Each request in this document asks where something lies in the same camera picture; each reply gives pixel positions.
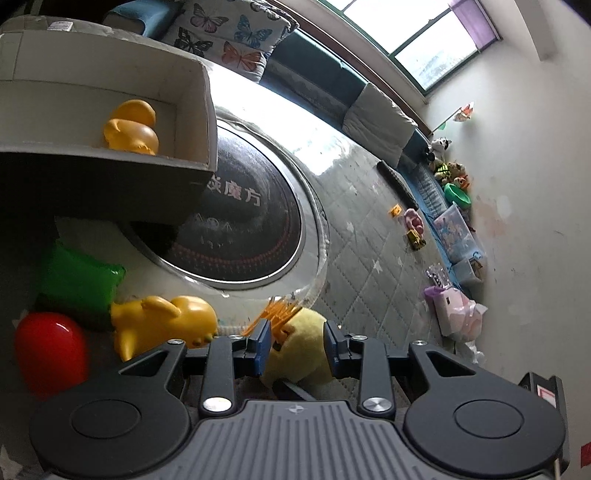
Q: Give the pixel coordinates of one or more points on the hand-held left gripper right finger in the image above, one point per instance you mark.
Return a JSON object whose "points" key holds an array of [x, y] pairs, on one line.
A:
{"points": [[330, 351]]}

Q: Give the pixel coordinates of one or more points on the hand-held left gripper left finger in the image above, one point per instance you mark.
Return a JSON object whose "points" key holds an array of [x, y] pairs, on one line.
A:
{"points": [[263, 345]]}

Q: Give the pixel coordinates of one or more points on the yellow plush toy orange hair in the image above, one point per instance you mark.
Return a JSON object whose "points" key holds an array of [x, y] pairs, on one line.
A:
{"points": [[300, 341]]}

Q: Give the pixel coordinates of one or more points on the white cardboard storage box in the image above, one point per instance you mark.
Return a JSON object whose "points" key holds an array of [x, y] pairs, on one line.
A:
{"points": [[92, 69]]}

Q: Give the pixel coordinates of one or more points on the grey quilted floor mat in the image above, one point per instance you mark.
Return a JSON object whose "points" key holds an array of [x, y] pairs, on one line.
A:
{"points": [[378, 277]]}

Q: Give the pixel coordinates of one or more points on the yellow rubber animal toy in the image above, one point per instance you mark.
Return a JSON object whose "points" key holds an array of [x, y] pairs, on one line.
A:
{"points": [[175, 318]]}

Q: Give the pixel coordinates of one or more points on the round black heater plate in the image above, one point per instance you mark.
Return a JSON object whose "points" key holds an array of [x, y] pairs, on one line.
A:
{"points": [[244, 230]]}

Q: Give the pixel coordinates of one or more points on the purple plastic item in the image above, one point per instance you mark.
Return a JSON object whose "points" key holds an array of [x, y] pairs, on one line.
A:
{"points": [[432, 292]]}

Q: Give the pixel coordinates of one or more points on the clear packet of beads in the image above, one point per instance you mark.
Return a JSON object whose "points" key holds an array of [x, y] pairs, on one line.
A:
{"points": [[437, 277]]}

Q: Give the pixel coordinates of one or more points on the pink and white bag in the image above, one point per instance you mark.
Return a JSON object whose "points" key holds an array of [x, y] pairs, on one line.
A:
{"points": [[457, 314]]}

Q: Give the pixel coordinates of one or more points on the white plastic bag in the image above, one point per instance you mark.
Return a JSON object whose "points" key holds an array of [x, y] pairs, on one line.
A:
{"points": [[471, 350]]}

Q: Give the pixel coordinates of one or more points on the yellow toy truck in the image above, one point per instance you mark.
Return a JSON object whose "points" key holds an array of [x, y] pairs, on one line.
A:
{"points": [[416, 240]]}

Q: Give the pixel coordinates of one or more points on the small orange toy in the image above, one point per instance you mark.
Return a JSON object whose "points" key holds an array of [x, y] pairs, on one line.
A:
{"points": [[395, 212]]}

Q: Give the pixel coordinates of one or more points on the pink plastic toy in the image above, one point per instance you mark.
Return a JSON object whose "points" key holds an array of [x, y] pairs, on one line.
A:
{"points": [[414, 221]]}

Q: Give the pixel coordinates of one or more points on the clear printed storage bin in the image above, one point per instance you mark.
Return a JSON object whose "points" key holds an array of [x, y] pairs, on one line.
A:
{"points": [[455, 233]]}

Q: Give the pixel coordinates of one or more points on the green inflated pouch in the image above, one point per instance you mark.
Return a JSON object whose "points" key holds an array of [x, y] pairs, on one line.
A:
{"points": [[78, 281]]}

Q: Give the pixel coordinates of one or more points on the green plastic bowl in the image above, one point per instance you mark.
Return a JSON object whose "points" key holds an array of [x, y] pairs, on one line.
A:
{"points": [[458, 194]]}

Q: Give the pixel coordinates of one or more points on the red plastic ball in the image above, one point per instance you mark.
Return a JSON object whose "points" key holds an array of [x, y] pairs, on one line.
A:
{"points": [[51, 353]]}

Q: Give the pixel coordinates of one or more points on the pile of plush toys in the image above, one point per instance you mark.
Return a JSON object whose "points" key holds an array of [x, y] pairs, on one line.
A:
{"points": [[450, 171]]}

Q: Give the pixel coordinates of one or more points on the black device with red label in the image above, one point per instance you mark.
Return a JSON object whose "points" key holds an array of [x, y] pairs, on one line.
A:
{"points": [[545, 392]]}

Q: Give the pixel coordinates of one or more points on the black and white plush toy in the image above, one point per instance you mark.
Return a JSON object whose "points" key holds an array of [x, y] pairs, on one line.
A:
{"points": [[439, 147]]}

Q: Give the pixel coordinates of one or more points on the grey sofa cushion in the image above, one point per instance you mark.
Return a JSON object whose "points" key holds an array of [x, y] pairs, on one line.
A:
{"points": [[378, 120]]}

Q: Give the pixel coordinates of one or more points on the yellow rubber duck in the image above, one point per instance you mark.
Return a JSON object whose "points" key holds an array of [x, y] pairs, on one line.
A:
{"points": [[131, 129]]}

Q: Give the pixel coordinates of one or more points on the orange and white hanging toy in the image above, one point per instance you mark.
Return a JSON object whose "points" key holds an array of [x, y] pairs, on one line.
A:
{"points": [[465, 113]]}

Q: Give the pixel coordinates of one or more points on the teal sofa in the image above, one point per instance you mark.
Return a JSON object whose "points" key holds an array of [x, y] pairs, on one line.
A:
{"points": [[318, 69]]}

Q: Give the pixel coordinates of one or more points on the butterfly print pillow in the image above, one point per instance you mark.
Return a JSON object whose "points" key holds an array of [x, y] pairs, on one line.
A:
{"points": [[226, 32]]}

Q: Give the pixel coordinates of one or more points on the window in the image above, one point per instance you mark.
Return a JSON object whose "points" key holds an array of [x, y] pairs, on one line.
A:
{"points": [[415, 32]]}

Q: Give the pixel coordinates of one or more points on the blue pillow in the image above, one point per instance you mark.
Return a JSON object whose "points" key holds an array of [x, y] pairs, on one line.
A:
{"points": [[134, 14]]}

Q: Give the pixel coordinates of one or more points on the purple curtain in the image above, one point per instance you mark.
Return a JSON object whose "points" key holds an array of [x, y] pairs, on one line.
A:
{"points": [[475, 21]]}

